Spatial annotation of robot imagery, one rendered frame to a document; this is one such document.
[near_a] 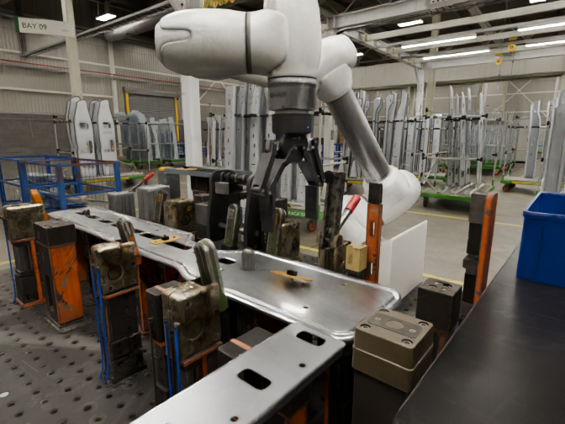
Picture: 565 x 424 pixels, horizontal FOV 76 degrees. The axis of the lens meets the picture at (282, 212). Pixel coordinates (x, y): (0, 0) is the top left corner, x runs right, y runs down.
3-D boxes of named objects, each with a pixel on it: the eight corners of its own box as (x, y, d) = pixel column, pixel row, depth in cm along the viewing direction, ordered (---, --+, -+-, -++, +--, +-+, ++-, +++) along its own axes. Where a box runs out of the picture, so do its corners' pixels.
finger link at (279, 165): (299, 148, 67) (295, 143, 66) (272, 198, 64) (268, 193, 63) (282, 147, 70) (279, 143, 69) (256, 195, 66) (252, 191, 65)
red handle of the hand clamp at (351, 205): (319, 235, 84) (349, 192, 92) (321, 242, 85) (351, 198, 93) (334, 239, 81) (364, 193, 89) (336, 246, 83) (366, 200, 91)
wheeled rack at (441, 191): (477, 214, 607) (489, 104, 570) (416, 207, 665) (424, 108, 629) (493, 198, 756) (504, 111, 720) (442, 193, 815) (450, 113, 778)
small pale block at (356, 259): (340, 394, 85) (345, 246, 77) (347, 387, 87) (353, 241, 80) (353, 401, 83) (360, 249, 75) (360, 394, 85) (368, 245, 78)
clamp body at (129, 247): (93, 376, 92) (77, 245, 85) (139, 354, 101) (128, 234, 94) (110, 392, 86) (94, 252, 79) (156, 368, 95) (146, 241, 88)
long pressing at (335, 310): (35, 216, 140) (34, 212, 140) (95, 208, 157) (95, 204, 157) (348, 350, 53) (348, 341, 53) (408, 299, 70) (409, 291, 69)
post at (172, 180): (162, 267, 166) (155, 172, 157) (176, 263, 171) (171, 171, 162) (172, 272, 161) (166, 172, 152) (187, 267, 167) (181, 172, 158)
